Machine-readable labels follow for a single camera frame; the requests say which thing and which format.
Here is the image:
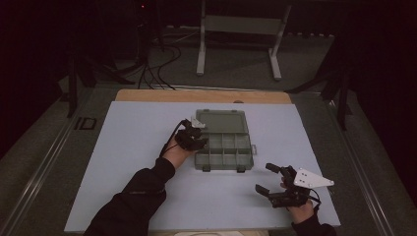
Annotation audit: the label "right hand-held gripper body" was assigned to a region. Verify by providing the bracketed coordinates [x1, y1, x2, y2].
[268, 164, 335, 209]

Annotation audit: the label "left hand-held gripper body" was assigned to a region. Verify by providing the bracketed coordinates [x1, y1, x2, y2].
[174, 116, 207, 152]

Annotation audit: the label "grey plastic compartment box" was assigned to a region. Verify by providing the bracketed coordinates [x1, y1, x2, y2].
[194, 108, 258, 174]

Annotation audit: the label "person's left hand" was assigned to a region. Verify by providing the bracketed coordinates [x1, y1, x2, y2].
[162, 140, 195, 170]

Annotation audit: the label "person's right hand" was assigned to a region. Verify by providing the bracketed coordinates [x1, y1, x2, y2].
[279, 176, 317, 226]

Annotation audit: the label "light blue board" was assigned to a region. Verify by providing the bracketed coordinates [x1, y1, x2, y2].
[63, 100, 341, 233]

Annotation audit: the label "black stand with struts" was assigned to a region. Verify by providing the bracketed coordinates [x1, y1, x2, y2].
[284, 32, 354, 132]

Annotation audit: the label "grey metal stand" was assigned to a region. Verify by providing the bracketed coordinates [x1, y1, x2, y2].
[196, 0, 293, 82]

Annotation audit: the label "black tripod stand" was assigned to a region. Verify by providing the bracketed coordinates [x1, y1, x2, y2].
[66, 48, 136, 119]

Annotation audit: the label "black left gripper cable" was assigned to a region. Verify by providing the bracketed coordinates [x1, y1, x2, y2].
[158, 119, 189, 158]

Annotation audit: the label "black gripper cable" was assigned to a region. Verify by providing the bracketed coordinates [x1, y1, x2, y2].
[306, 188, 324, 211]
[158, 119, 189, 158]

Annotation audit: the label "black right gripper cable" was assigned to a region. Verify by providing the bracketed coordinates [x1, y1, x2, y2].
[306, 188, 324, 211]

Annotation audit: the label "metal floor rail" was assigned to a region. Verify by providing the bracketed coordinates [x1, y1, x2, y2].
[327, 97, 396, 236]
[0, 88, 96, 236]

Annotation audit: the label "black floor cables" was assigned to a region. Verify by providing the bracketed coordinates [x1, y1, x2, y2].
[137, 42, 183, 90]

